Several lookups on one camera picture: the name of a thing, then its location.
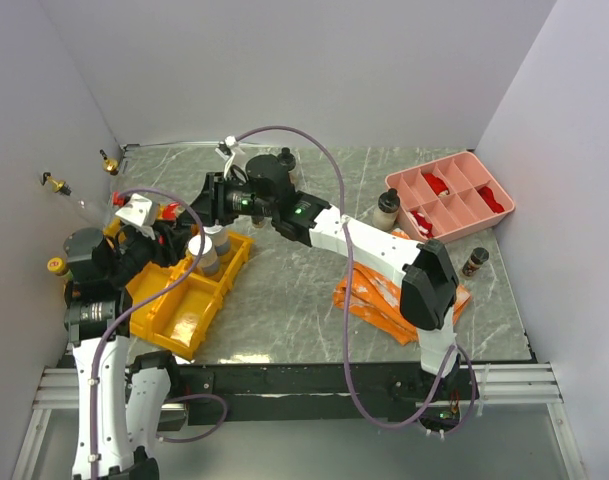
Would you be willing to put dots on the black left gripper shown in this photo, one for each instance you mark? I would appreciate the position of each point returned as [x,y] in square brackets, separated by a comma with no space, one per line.
[174,242]

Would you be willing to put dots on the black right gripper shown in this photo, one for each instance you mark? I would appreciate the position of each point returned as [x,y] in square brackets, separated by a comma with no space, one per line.
[212,198]

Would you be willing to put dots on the red-lid sauce jar back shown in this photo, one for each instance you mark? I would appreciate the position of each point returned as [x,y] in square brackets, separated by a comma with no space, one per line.
[170,212]

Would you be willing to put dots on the white-lid jar edge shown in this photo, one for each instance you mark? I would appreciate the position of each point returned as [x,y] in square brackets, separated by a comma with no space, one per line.
[203,249]

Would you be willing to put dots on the tall oil bottle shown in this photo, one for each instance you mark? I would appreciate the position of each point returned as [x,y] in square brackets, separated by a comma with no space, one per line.
[95,214]
[110,164]

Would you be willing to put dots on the black-lid jar white powder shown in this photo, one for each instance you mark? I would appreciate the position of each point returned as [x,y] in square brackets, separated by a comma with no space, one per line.
[386,211]

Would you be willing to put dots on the blue-label clear jar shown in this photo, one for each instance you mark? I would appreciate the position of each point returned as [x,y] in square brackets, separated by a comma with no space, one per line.
[220,238]

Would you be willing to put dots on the black-cap spice shaker back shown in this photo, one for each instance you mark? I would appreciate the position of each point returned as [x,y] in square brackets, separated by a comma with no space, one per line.
[258,221]

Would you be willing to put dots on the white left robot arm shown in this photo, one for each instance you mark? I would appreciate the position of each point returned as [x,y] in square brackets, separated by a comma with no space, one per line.
[119,405]

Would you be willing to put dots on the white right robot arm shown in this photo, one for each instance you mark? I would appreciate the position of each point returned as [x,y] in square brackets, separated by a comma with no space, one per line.
[423,272]

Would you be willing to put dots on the yellow compartment bin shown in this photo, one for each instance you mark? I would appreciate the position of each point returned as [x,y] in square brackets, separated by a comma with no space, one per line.
[178,320]

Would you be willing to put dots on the black-lid jar brown powder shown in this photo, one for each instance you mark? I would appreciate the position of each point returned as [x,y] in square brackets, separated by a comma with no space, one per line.
[288,160]

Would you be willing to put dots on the orange tie-dye cloth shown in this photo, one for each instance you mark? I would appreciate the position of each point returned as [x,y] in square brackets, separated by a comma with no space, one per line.
[375,299]

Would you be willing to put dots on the red sock in tray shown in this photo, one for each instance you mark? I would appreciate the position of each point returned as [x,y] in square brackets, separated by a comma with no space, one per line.
[422,224]

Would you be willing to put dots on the red sock middle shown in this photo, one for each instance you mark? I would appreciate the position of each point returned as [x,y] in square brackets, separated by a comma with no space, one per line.
[436,184]

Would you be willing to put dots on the pink compartment tray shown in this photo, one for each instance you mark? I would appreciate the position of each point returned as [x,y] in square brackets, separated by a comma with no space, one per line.
[462,212]

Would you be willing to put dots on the red sock right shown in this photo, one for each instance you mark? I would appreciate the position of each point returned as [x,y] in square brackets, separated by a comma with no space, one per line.
[487,195]

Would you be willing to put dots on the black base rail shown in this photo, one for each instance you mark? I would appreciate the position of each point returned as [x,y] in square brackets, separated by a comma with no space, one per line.
[318,391]

